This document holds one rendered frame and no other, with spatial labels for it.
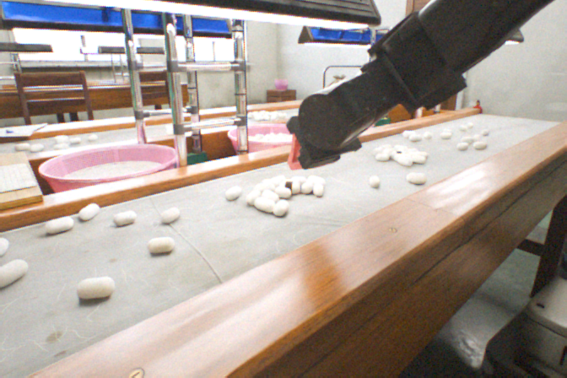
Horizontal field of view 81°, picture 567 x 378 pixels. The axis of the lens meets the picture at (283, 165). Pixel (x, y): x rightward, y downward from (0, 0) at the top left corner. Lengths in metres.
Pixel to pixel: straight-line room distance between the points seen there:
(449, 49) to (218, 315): 0.29
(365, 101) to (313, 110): 0.05
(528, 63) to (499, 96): 0.48
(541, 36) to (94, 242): 5.13
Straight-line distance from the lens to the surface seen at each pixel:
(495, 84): 5.33
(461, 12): 0.31
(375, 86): 0.33
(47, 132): 1.27
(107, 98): 3.24
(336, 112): 0.31
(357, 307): 0.34
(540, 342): 0.95
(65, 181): 0.71
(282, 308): 0.31
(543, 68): 5.24
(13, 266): 0.47
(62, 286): 0.44
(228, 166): 0.69
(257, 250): 0.44
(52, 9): 1.04
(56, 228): 0.56
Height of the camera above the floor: 0.97
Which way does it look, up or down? 17 degrees down
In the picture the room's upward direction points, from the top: straight up
